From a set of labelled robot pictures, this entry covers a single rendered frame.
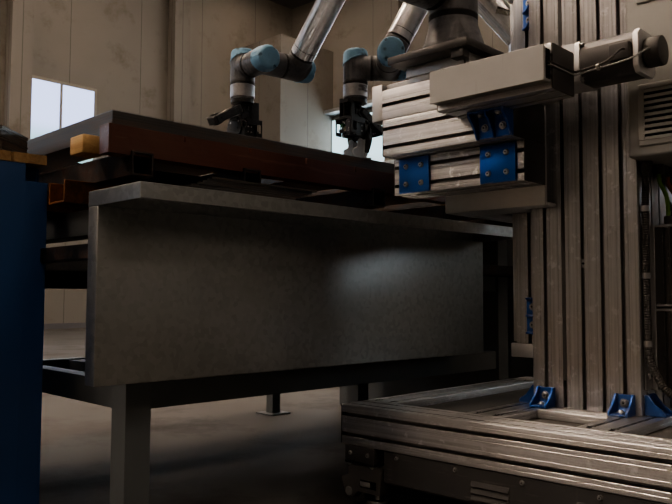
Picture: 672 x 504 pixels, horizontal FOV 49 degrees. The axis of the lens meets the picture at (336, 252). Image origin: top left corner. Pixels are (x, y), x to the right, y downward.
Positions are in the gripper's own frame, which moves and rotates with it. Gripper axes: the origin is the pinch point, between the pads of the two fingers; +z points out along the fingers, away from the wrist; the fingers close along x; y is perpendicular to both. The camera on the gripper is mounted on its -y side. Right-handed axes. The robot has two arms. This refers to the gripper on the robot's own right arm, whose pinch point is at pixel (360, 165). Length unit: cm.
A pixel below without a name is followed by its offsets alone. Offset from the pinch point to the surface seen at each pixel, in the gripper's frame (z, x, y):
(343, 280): 35.6, 20.2, 27.7
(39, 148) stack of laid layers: 3, -25, 88
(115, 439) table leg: 70, 7, 84
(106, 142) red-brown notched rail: 8, 15, 91
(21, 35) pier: -324, -881, -241
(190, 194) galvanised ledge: 20, 36, 85
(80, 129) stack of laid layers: 2, -3, 88
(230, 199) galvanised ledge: 20, 36, 75
